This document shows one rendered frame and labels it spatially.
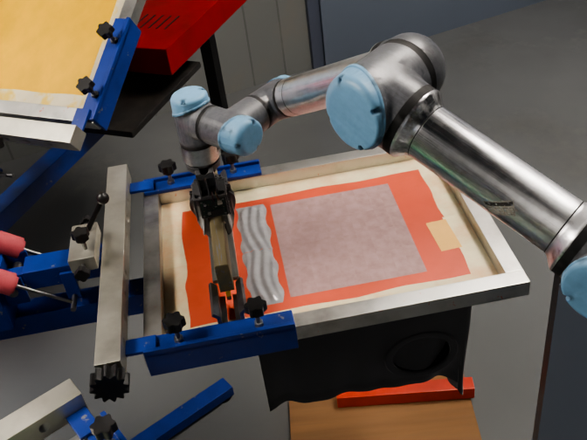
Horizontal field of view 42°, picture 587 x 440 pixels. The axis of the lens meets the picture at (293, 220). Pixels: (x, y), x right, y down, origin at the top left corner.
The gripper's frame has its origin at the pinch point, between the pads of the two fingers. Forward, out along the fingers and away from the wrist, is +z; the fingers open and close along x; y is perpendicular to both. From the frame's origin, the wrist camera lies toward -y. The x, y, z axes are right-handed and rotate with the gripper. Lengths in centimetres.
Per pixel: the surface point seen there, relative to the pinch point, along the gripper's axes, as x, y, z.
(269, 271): 9.3, 7.5, 8.5
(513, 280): 57, 28, 6
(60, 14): -35, -79, -25
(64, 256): -34.6, -0.6, 0.0
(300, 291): 14.9, 15.4, 8.9
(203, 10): 4, -111, -7
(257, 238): 8.0, -4.0, 8.0
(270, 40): 36, -268, 79
